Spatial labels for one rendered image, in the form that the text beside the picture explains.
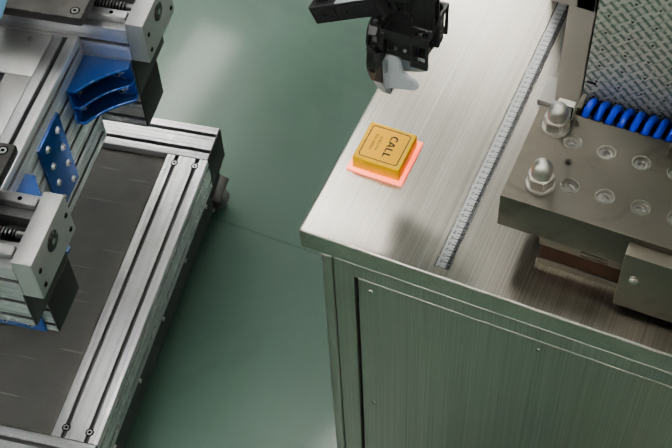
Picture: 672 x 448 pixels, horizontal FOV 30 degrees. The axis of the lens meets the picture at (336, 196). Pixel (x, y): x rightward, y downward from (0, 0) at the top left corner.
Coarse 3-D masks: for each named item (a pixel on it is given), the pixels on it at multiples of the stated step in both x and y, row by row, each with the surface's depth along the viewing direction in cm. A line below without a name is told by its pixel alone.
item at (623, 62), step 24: (600, 0) 150; (600, 24) 153; (624, 24) 152; (648, 24) 150; (600, 48) 156; (624, 48) 155; (648, 48) 153; (600, 72) 159; (624, 72) 158; (648, 72) 156; (600, 96) 163; (624, 96) 161; (648, 96) 159
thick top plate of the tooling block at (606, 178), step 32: (576, 128) 160; (608, 128) 160; (576, 160) 157; (608, 160) 157; (640, 160) 157; (512, 192) 154; (576, 192) 154; (608, 192) 154; (640, 192) 154; (512, 224) 158; (544, 224) 155; (576, 224) 152; (608, 224) 151; (640, 224) 151; (608, 256) 155
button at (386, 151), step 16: (368, 128) 175; (384, 128) 175; (368, 144) 174; (384, 144) 174; (400, 144) 173; (416, 144) 175; (368, 160) 172; (384, 160) 172; (400, 160) 172; (384, 176) 173; (400, 176) 172
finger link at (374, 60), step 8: (376, 40) 153; (368, 48) 152; (376, 48) 153; (368, 56) 154; (376, 56) 153; (384, 56) 156; (368, 64) 155; (376, 64) 154; (368, 72) 156; (376, 72) 156; (376, 80) 158
